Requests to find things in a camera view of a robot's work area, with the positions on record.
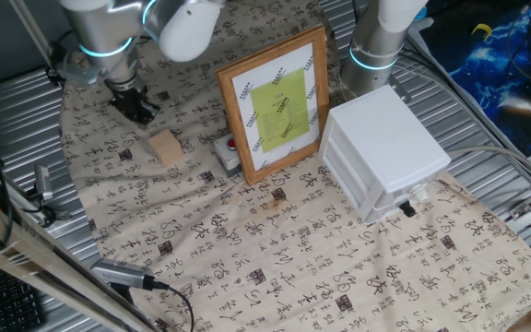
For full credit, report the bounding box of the silver ribbed camera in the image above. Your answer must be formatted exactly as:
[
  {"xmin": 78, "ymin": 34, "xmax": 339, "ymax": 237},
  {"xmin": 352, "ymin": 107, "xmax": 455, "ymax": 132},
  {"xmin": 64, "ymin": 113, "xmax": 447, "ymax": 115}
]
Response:
[{"xmin": 90, "ymin": 258, "xmax": 157, "ymax": 305}]

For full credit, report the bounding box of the beige calligraphy print tablecloth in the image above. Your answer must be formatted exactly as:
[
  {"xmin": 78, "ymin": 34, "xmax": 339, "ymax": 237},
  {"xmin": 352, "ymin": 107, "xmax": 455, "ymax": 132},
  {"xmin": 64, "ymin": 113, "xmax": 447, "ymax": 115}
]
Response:
[{"xmin": 60, "ymin": 0, "xmax": 531, "ymax": 332}]

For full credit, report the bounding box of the white plastic drawer cabinet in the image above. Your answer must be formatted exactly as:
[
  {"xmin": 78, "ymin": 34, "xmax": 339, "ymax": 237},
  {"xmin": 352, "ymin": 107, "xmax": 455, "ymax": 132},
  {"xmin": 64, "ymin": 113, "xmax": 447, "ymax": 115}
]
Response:
[{"xmin": 318, "ymin": 84, "xmax": 452, "ymax": 226}]

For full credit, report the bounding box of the thin black looped cable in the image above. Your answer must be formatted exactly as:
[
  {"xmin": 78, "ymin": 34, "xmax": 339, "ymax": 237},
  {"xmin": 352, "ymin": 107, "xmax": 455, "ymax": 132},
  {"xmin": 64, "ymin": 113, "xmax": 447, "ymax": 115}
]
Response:
[{"xmin": 505, "ymin": 3, "xmax": 531, "ymax": 87}]

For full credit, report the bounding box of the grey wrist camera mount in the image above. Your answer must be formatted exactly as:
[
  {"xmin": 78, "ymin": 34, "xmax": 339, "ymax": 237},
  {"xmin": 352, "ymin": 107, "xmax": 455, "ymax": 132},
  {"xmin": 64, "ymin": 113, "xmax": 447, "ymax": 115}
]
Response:
[{"xmin": 47, "ymin": 40, "xmax": 106, "ymax": 89}]

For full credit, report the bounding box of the grey box with red button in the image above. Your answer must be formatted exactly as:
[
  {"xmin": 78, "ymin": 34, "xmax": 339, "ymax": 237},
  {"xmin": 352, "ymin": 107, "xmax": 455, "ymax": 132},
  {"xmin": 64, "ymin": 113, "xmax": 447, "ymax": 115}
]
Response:
[{"xmin": 213, "ymin": 134, "xmax": 243, "ymax": 178}]

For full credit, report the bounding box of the blue space print mat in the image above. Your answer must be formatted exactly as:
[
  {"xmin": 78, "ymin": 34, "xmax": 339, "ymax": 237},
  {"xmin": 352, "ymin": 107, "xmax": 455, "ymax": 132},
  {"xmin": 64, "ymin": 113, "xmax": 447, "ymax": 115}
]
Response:
[{"xmin": 419, "ymin": 2, "xmax": 531, "ymax": 158}]

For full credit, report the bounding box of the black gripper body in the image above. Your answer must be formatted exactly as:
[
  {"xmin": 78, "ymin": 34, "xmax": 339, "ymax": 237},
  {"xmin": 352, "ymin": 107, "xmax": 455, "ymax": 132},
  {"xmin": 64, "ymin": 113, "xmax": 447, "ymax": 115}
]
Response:
[{"xmin": 110, "ymin": 81, "xmax": 152, "ymax": 116}]

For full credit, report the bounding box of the small silver camera on mount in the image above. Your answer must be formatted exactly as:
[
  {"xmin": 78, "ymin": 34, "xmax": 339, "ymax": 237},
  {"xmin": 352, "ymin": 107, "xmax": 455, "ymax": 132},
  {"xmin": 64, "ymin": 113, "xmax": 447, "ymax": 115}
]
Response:
[{"xmin": 25, "ymin": 163, "xmax": 71, "ymax": 227}]

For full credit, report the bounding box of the thin metal pole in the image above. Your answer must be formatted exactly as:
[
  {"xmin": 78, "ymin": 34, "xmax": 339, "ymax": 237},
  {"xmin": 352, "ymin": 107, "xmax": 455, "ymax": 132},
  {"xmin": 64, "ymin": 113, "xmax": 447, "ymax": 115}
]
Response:
[{"xmin": 8, "ymin": 0, "xmax": 57, "ymax": 61}]

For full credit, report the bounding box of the black keyboard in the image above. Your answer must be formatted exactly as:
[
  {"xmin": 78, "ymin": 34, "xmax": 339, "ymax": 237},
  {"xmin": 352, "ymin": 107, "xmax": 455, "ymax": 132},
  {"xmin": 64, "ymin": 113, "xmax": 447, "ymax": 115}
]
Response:
[{"xmin": 0, "ymin": 260, "xmax": 46, "ymax": 332}]

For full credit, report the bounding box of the aluminium frame bar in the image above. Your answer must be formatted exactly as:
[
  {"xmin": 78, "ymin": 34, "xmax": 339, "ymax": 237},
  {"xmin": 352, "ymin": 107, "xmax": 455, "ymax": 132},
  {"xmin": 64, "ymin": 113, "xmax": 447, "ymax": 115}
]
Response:
[{"xmin": 0, "ymin": 186, "xmax": 156, "ymax": 332}]

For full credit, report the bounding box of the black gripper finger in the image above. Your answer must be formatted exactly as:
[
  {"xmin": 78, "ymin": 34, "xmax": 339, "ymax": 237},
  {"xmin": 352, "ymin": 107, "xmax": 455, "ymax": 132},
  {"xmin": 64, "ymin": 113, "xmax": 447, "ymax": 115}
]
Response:
[
  {"xmin": 124, "ymin": 106, "xmax": 149, "ymax": 126},
  {"xmin": 139, "ymin": 103, "xmax": 161, "ymax": 122}
]

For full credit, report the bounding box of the small black plug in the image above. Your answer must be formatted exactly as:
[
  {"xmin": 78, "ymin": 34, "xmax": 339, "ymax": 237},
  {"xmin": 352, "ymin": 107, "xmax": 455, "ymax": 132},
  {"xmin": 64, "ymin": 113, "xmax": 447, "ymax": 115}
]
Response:
[{"xmin": 398, "ymin": 199, "xmax": 418, "ymax": 219}]

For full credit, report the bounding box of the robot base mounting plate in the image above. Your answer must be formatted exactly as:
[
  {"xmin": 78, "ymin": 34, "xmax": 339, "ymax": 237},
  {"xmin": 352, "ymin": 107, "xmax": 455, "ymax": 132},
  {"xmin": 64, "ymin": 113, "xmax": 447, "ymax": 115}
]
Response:
[{"xmin": 387, "ymin": 73, "xmax": 413, "ymax": 105}]

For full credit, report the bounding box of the black camera cable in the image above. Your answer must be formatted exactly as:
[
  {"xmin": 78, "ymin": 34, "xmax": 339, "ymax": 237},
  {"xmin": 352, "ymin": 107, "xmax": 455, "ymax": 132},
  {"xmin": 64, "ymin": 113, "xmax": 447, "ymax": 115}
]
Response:
[{"xmin": 152, "ymin": 280, "xmax": 196, "ymax": 332}]

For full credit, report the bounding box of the light wooden cube block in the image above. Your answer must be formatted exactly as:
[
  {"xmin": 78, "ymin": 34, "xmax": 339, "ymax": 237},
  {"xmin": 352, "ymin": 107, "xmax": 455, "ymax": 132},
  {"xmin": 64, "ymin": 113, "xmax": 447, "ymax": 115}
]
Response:
[{"xmin": 147, "ymin": 128, "xmax": 185, "ymax": 168}]

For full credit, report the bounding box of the wooden picture frame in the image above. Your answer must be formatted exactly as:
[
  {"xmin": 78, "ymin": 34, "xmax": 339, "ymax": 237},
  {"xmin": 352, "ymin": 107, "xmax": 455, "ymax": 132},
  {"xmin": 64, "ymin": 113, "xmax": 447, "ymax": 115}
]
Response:
[{"xmin": 215, "ymin": 24, "xmax": 330, "ymax": 186}]

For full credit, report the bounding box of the white cable gland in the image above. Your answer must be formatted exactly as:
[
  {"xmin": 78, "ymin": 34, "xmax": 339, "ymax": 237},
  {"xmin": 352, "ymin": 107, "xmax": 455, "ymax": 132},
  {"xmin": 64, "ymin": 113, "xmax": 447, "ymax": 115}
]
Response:
[{"xmin": 407, "ymin": 181, "xmax": 431, "ymax": 205}]

